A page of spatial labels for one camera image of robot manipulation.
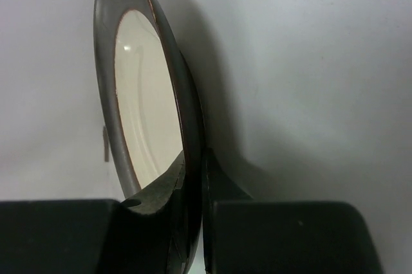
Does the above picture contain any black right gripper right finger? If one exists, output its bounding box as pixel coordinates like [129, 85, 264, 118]
[201, 150, 383, 273]

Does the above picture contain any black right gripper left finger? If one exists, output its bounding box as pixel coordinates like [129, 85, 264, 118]
[1, 158, 189, 273]

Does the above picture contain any brown rim cream plate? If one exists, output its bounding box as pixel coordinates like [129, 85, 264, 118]
[93, 0, 205, 273]

